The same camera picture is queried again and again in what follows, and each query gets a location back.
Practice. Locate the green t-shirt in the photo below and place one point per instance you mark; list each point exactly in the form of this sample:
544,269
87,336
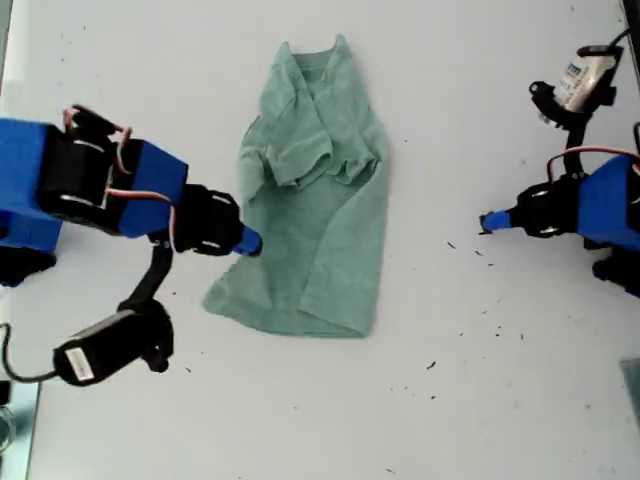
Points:
320,240

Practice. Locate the black clamp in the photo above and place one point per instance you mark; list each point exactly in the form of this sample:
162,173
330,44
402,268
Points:
4,392

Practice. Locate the shiny steel plate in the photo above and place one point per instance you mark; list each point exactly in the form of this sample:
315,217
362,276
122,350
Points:
25,435

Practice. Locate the black camera stalk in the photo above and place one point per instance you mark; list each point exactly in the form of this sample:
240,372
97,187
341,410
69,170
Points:
150,280
575,130

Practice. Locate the silver camera box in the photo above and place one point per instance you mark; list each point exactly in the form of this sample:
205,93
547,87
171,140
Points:
585,80

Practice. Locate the black camera box, white label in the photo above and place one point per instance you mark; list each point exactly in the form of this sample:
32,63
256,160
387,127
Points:
100,345

